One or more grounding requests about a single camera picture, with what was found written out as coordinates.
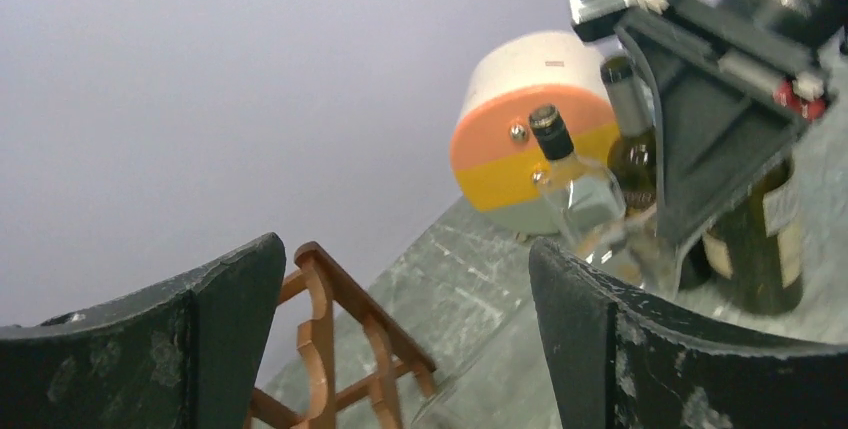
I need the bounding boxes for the clear bottle with black cap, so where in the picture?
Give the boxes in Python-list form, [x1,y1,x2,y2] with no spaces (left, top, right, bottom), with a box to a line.
[528,104,681,300]

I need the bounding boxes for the cream orange yellow cylinder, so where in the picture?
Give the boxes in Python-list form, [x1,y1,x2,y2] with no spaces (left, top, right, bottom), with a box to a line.
[450,30,618,235]

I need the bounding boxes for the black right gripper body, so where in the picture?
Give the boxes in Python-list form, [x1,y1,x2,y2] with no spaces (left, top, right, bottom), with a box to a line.
[616,0,832,121]

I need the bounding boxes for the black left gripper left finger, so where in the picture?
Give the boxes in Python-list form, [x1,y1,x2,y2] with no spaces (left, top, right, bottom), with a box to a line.
[1,233,286,428]

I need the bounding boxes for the brown wooden wine rack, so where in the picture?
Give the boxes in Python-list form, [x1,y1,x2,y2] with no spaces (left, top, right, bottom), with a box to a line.
[244,241,438,428]

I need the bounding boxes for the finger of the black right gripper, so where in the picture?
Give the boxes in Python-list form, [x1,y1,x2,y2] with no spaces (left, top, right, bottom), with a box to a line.
[616,11,809,247]

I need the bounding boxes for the dark wine bottle behind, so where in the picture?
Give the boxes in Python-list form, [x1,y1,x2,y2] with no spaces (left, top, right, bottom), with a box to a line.
[591,54,709,300]

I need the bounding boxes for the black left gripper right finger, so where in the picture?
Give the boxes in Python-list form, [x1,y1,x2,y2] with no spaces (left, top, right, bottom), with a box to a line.
[528,239,847,428]

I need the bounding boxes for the dark green wine bottle front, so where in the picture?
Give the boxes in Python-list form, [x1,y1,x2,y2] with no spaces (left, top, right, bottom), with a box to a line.
[702,158,803,316]

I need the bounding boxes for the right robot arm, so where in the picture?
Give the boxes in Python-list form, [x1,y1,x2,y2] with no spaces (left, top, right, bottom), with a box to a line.
[615,0,847,246]

